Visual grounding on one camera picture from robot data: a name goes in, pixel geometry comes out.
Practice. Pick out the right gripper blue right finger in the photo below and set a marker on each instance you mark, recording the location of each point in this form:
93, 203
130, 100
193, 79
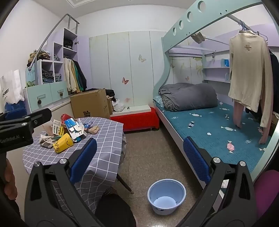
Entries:
199, 158

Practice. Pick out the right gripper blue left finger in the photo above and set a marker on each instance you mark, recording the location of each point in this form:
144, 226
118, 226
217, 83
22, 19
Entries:
80, 160

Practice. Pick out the yellow paper cup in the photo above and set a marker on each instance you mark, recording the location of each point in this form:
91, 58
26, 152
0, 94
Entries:
63, 143

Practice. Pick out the blue white medicine box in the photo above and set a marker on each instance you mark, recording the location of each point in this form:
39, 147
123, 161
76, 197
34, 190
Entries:
76, 129

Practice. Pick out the beige paper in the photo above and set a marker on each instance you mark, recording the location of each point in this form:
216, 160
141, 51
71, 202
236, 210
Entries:
92, 130

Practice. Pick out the red snack bag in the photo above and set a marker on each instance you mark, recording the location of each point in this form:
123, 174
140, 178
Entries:
65, 117

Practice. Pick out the person's left hand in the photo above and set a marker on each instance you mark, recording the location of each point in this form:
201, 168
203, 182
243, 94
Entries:
10, 186

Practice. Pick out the blue shopping bag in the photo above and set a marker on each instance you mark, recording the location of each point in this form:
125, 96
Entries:
14, 110

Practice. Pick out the grey checkered tablecloth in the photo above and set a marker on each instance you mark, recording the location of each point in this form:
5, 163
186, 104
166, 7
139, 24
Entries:
100, 166

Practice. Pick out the crumpled white brown paper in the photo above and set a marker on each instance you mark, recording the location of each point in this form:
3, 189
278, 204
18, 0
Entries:
47, 141

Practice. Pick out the white paper shopping bag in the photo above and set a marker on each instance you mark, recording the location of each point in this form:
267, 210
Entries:
11, 88

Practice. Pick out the teal bed mattress cover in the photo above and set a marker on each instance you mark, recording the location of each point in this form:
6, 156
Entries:
213, 129

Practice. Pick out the white green small carton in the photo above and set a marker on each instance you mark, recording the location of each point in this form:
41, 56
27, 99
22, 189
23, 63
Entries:
58, 128

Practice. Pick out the teal drawer cabinet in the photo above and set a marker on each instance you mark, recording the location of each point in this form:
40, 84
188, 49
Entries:
48, 95

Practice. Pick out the light blue plastic basin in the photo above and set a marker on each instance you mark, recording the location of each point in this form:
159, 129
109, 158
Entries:
166, 195

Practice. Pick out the black polka dot chair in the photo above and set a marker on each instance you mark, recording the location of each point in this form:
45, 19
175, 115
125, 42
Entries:
113, 211

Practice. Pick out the brown cardboard box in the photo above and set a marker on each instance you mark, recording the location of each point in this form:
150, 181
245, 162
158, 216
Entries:
90, 104

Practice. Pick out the magenta stool cushion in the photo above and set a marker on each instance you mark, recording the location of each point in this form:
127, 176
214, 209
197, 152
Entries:
266, 190

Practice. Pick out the red storage bench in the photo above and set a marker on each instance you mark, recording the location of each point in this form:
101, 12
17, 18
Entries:
138, 121

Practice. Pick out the grey folded duvet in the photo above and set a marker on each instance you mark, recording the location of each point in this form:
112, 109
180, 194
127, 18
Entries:
184, 96

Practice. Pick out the hanging clothes in wardrobe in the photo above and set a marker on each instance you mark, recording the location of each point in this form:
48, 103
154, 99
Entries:
75, 79

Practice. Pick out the cream hanging sweater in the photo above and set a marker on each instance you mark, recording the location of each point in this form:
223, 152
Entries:
251, 78

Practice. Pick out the purple open shelf unit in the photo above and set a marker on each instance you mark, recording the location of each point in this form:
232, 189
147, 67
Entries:
46, 66

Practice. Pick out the teal bunk bed frame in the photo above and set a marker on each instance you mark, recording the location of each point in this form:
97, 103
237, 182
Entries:
209, 16

